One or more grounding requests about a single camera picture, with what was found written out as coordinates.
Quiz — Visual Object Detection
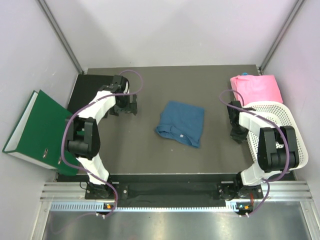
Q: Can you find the grey slotted cable duct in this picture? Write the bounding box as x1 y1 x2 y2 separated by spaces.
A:
50 202 239 212

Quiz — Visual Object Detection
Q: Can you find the aluminium corner post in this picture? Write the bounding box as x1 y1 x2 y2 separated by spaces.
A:
257 0 307 75
36 0 85 75

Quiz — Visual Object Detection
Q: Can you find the left aluminium corner post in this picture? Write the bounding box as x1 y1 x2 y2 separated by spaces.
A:
36 0 85 75

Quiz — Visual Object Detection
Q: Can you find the blue t shirt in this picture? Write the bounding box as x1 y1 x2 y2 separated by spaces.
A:
155 101 205 148

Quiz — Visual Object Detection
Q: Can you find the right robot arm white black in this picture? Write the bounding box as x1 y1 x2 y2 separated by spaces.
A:
227 101 300 198

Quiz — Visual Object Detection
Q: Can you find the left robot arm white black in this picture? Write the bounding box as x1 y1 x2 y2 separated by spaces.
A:
62 75 138 199

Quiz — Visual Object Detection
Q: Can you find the right aluminium corner post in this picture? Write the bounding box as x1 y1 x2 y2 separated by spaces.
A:
257 0 307 75

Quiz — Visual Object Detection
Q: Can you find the white perforated plastic basket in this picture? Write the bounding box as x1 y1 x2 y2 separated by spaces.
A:
239 101 309 169

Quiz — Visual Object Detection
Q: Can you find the pink folded t shirt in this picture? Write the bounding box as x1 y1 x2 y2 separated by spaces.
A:
230 75 283 106

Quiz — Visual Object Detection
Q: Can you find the green ring binder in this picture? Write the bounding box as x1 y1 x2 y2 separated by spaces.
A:
2 90 78 176

